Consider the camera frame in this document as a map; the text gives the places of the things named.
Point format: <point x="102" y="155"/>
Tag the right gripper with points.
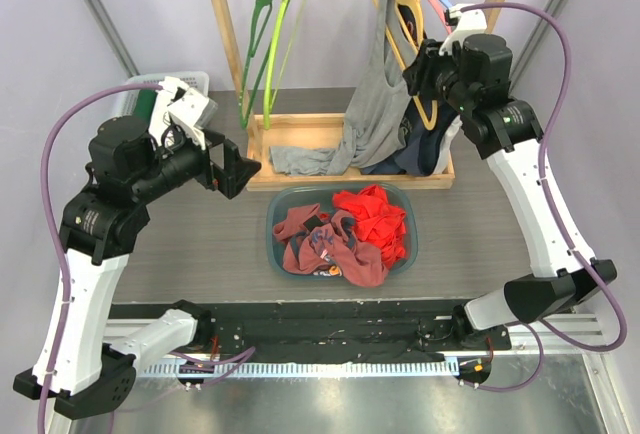
<point x="417" y="74"/>

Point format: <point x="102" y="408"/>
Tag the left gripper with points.
<point x="236" y="169"/>

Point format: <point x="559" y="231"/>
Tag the grey tank top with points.
<point x="370" y="126"/>

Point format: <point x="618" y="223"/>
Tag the yellow hanger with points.
<point x="414" y="6"/>

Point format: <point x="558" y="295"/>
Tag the green plastic hanger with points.
<point x="261" y="14"/>

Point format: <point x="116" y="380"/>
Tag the maroon graphic tank top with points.
<point x="320" y="244"/>

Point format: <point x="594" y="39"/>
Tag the lime green hanger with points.
<point x="277" y="62"/>

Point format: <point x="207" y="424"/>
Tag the red tank top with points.
<point x="378" y="221"/>

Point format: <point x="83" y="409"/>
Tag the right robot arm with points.
<point x="471" y="76"/>

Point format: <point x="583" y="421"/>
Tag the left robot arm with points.
<point x="128" y="170"/>

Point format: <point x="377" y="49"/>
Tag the navy tank top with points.
<point x="419" y="151"/>

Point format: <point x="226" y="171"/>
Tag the teal plastic tub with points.
<point x="299" y="196"/>

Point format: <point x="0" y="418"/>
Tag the green folded shirt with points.
<point x="144" y="105"/>

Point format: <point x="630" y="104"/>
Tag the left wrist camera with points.
<point x="190" y="109"/>

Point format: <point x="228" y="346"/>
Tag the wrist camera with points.
<point x="464" y="24"/>
<point x="190" y="109"/>

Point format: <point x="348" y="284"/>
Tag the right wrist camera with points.
<point x="464" y="24"/>

